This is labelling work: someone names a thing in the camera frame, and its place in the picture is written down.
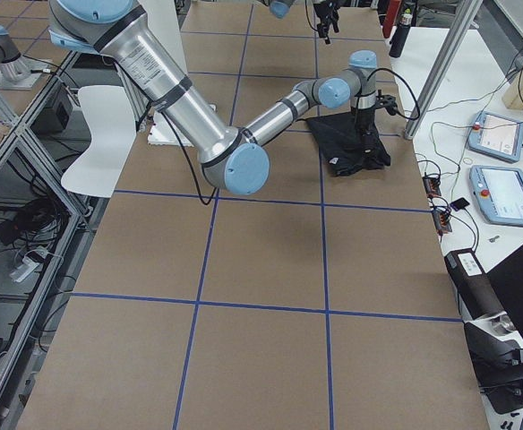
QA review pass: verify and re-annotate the black water bottle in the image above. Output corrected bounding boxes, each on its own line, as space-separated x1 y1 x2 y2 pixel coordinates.
389 23 410 58

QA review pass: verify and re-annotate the white plastic chair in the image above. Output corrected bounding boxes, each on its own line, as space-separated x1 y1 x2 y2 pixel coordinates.
61 85 136 198

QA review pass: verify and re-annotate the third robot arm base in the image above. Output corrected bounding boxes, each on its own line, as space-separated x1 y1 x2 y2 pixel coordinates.
0 25 52 90

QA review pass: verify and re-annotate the near teach pendant tablet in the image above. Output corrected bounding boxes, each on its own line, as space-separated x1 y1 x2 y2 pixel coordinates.
469 165 523 227

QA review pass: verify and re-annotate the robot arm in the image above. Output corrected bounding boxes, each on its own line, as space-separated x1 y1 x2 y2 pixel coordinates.
48 1 390 195
261 0 345 45

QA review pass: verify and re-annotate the black graphic t-shirt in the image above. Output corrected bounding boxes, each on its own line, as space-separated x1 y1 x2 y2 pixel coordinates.
305 113 391 176

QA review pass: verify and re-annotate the teach pendant tablet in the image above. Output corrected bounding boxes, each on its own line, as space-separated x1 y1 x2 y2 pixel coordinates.
467 111 523 163
469 165 523 227

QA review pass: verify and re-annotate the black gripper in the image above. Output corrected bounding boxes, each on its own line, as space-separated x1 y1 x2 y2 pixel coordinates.
313 0 339 44
350 91 398 157

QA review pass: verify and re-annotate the aluminium frame post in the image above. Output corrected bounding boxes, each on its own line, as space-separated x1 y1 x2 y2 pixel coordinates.
404 0 483 140

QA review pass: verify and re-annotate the black box with label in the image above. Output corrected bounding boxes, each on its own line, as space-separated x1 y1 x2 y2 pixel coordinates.
444 248 504 319

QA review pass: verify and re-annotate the white power strip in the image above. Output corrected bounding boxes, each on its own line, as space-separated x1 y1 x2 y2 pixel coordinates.
10 248 47 283

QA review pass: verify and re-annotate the far teach pendant tablet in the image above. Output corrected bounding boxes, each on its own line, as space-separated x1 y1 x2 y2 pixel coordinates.
467 111 523 163

